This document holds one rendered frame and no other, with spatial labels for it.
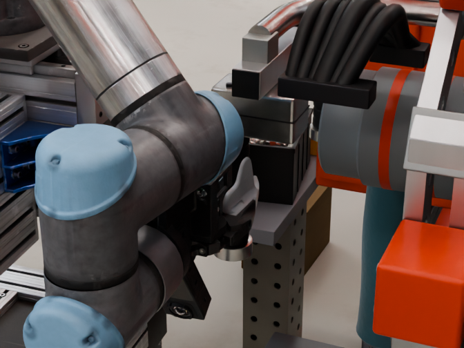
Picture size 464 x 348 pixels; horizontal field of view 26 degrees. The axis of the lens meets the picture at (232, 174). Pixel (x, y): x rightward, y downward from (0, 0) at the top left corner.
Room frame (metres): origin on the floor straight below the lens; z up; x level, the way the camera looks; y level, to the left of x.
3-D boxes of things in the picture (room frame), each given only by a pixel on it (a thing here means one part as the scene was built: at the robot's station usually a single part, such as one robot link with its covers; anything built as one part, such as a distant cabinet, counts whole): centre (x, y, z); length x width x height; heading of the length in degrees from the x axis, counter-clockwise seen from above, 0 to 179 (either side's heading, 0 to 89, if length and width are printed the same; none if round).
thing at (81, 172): (0.70, 0.10, 0.95); 0.11 x 0.08 x 0.11; 148
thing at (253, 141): (1.75, -0.07, 0.51); 0.20 x 0.14 x 0.13; 167
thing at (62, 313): (0.69, 0.11, 0.85); 0.11 x 0.08 x 0.09; 158
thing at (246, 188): (0.92, -0.01, 0.85); 0.09 x 0.03 x 0.06; 149
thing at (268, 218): (1.77, -0.08, 0.44); 0.43 x 0.17 x 0.03; 158
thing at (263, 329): (1.80, -0.09, 0.21); 0.10 x 0.10 x 0.42; 68
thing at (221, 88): (0.95, -0.03, 0.93); 0.09 x 0.05 x 0.05; 68
